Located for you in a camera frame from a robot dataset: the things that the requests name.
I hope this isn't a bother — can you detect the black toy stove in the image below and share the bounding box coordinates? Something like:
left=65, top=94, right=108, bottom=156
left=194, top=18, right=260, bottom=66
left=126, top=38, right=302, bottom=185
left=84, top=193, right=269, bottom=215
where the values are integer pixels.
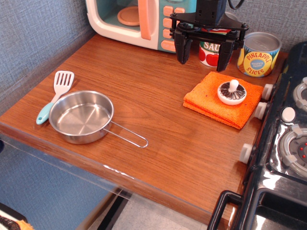
left=208, top=42, right=307, bottom=230

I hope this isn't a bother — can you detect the white stove knob upper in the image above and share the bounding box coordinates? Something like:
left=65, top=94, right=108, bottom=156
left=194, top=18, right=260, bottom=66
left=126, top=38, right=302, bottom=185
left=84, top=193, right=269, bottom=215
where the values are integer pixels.
left=261, top=84, right=274, bottom=101

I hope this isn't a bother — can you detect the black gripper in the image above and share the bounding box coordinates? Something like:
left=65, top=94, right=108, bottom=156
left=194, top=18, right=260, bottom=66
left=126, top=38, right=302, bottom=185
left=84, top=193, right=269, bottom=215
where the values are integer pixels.
left=170, top=0, right=248, bottom=72

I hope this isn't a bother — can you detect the white stove knob lower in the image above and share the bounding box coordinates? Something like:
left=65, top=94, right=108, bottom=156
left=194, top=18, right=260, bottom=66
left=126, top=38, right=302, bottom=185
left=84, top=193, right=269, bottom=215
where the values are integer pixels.
left=239, top=143, right=253, bottom=164

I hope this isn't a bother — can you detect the white stove knob middle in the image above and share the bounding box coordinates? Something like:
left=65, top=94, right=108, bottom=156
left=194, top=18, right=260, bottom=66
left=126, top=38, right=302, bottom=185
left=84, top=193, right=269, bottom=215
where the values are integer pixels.
left=255, top=102, right=267, bottom=120

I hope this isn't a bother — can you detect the pineapple slices can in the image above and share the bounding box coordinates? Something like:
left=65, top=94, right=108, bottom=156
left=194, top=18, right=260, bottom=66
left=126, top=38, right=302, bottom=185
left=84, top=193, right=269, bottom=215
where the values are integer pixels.
left=237, top=32, right=282, bottom=77

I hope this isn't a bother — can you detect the white spatula with teal handle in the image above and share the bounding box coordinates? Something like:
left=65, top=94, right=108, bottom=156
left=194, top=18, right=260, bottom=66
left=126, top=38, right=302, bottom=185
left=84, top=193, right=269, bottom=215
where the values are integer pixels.
left=36, top=70, right=74, bottom=125

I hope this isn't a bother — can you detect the orange microwave turntable plate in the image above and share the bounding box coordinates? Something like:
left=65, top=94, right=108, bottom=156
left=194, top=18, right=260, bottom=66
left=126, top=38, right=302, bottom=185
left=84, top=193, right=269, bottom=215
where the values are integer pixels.
left=117, top=6, right=140, bottom=26

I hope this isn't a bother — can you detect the silver pot with wire handle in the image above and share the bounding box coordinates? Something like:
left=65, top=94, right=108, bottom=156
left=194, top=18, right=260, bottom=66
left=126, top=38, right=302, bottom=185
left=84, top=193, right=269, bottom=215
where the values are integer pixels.
left=48, top=91, right=149, bottom=148

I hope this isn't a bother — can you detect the toy microwave oven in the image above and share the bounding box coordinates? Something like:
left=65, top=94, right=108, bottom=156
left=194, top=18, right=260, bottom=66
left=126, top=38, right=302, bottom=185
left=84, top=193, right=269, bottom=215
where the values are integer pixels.
left=85, top=0, right=196, bottom=53

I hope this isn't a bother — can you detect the white stove knob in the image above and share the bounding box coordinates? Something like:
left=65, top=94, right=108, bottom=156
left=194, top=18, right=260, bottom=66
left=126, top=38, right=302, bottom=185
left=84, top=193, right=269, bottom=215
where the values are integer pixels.
left=239, top=143, right=253, bottom=164
left=261, top=84, right=274, bottom=101
left=255, top=102, right=267, bottom=120

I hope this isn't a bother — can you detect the tomato sauce can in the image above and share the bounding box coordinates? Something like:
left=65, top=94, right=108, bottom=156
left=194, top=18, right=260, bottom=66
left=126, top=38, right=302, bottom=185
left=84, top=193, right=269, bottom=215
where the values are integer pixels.
left=199, top=41, right=220, bottom=67

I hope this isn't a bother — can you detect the orange folded cloth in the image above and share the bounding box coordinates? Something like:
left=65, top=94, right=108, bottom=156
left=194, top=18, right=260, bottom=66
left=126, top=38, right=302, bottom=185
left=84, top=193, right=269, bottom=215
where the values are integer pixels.
left=183, top=72, right=264, bottom=129

